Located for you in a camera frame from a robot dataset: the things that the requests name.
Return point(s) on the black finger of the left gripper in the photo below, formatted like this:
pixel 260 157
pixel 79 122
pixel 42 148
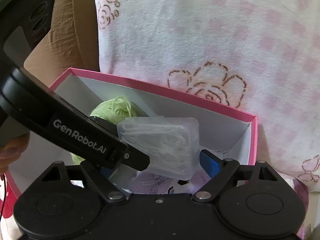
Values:
pixel 135 159

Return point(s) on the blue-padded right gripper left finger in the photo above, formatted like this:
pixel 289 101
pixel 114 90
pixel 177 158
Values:
pixel 98 183

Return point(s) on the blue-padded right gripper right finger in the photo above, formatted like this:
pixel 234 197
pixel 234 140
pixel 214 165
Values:
pixel 220 172

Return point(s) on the purple plush toy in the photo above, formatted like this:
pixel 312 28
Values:
pixel 149 183

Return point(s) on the pink cardboard box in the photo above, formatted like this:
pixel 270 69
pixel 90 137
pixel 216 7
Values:
pixel 224 130

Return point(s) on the clear plastic floss box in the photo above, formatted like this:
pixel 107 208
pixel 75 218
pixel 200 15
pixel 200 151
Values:
pixel 171 143

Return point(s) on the green yarn ball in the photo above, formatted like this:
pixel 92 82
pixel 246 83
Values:
pixel 111 112

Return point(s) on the person's left hand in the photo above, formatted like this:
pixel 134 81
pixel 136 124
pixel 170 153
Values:
pixel 12 151

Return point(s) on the brown cloud pillow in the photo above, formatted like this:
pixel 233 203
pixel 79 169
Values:
pixel 72 42

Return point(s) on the pink white floral pillow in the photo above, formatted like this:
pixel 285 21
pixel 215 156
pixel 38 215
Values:
pixel 259 56

